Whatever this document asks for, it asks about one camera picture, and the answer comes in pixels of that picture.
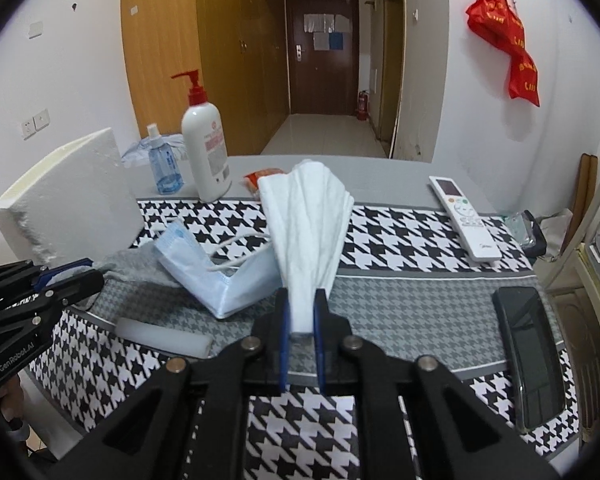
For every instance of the white wall switch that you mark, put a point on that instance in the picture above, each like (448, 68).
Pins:
(42, 120)

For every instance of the white wall socket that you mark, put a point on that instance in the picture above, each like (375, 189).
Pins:
(28, 128)

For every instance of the white plastic bag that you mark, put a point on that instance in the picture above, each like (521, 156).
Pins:
(560, 230)

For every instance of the red plastic bag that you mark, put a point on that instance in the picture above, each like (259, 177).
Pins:
(500, 25)

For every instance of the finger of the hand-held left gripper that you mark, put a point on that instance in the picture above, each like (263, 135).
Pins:
(60, 270)
(75, 290)

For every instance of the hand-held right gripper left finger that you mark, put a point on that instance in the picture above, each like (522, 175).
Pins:
(282, 340)

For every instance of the wooden door frame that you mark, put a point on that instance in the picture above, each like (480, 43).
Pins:
(392, 60)

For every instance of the white remote control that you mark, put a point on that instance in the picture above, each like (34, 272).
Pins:
(465, 217)

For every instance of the white foam box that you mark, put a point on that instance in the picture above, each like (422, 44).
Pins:
(70, 200)

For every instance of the wooden planks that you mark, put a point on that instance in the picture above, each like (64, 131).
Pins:
(585, 185)

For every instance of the red snack packet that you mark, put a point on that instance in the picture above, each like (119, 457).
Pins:
(252, 182)

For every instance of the dark brown door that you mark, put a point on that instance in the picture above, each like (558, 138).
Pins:
(322, 80)

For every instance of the houndstooth tablecloth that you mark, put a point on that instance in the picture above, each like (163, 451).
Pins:
(405, 305)

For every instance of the cream wooden chair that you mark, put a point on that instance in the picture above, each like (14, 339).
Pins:
(590, 340)

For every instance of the blue paper notice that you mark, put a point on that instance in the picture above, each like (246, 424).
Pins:
(336, 41)

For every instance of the black smartphone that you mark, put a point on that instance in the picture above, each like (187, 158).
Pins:
(530, 360)

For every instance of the wooden wardrobe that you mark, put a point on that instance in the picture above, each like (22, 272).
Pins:
(180, 50)

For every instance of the white translucent bar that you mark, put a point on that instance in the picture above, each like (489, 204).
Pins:
(165, 338)

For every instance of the white paper notices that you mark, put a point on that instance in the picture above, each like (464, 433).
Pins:
(325, 23)

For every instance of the white lotion pump bottle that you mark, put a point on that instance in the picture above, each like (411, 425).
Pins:
(207, 150)

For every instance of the blue spray bottle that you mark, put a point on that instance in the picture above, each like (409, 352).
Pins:
(165, 170)

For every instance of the clear plastic packet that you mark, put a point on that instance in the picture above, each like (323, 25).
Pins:
(527, 232)

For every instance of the grey sock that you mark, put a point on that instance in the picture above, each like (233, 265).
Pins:
(130, 267)

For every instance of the blue face mask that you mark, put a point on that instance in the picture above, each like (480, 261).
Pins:
(230, 290)

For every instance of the red fire extinguisher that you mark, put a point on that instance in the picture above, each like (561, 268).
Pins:
(362, 107)

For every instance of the white wall plate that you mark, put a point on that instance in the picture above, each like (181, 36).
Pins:
(35, 29)

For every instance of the person's left hand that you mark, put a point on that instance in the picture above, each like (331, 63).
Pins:
(12, 402)

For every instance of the white face mask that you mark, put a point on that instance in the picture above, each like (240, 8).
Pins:
(305, 220)

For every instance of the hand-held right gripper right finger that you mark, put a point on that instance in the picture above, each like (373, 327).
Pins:
(321, 345)

